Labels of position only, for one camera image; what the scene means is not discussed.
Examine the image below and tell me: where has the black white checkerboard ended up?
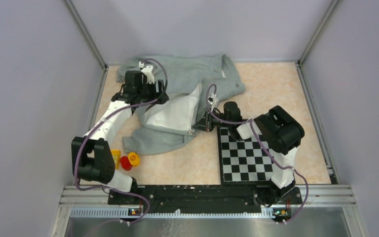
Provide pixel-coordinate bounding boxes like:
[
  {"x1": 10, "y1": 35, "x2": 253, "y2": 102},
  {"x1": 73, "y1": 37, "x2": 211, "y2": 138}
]
[{"x1": 217, "y1": 128, "x2": 281, "y2": 185}]

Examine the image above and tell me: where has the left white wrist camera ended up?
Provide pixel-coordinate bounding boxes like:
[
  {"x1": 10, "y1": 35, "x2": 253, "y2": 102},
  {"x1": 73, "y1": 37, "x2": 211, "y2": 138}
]
[{"x1": 139, "y1": 61, "x2": 154, "y2": 84}]

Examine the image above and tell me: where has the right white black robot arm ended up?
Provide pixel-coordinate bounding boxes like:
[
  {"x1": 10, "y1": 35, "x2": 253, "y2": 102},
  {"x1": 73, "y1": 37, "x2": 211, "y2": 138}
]
[{"x1": 192, "y1": 101, "x2": 305, "y2": 206}]

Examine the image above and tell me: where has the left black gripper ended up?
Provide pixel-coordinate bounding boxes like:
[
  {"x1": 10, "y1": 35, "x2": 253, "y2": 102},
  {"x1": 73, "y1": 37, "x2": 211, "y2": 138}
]
[{"x1": 137, "y1": 79, "x2": 169, "y2": 105}]

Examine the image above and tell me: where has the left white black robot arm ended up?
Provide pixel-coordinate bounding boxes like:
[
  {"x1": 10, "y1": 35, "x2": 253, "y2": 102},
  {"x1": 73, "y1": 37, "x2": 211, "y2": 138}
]
[{"x1": 71, "y1": 65, "x2": 169, "y2": 204}]

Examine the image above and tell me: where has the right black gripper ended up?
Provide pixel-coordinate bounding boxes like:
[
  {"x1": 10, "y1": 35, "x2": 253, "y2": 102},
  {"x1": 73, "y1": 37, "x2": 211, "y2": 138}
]
[{"x1": 192, "y1": 108, "x2": 232, "y2": 133}]

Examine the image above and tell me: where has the yellow toy block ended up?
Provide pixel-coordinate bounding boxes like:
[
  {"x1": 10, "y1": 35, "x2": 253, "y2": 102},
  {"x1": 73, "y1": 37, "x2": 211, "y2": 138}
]
[{"x1": 111, "y1": 150, "x2": 121, "y2": 170}]

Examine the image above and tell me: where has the grey zip-up jacket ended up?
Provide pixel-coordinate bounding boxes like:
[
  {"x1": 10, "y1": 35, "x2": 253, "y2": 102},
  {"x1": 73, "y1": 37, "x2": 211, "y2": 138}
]
[{"x1": 116, "y1": 54, "x2": 246, "y2": 156}]

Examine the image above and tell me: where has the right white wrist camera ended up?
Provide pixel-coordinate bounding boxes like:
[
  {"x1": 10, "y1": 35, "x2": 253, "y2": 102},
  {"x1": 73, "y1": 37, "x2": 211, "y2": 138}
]
[{"x1": 207, "y1": 93, "x2": 219, "y2": 110}]

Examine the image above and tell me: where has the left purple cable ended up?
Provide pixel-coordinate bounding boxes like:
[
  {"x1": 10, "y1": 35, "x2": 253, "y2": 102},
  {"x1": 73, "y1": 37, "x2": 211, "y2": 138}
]
[{"x1": 73, "y1": 59, "x2": 169, "y2": 226}]

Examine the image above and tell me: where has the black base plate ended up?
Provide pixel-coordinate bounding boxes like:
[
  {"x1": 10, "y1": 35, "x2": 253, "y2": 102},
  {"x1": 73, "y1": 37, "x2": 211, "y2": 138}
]
[{"x1": 108, "y1": 184, "x2": 303, "y2": 214}]

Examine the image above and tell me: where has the red yellow toy button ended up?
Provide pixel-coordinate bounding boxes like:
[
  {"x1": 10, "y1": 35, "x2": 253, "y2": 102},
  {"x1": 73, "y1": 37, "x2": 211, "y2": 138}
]
[{"x1": 119, "y1": 152, "x2": 141, "y2": 171}]

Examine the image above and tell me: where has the aluminium frame rail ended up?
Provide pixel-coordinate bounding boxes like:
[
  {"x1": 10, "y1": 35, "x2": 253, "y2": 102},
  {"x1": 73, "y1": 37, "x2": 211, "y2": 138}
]
[{"x1": 52, "y1": 184, "x2": 368, "y2": 237}]

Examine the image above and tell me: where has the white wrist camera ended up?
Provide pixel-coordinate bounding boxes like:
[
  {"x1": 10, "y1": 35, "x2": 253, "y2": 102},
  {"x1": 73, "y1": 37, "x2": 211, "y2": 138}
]
[
  {"x1": 139, "y1": 61, "x2": 154, "y2": 84},
  {"x1": 207, "y1": 93, "x2": 219, "y2": 110}
]

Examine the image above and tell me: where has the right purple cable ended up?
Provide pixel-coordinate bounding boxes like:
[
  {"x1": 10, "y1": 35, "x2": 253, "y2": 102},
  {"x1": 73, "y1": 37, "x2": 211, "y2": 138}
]
[{"x1": 205, "y1": 83, "x2": 310, "y2": 224}]

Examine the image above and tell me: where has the purple cable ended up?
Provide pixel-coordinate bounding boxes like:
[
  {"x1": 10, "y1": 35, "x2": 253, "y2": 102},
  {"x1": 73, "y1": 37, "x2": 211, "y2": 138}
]
[
  {"x1": 73, "y1": 59, "x2": 169, "y2": 226},
  {"x1": 205, "y1": 83, "x2": 310, "y2": 224}
]

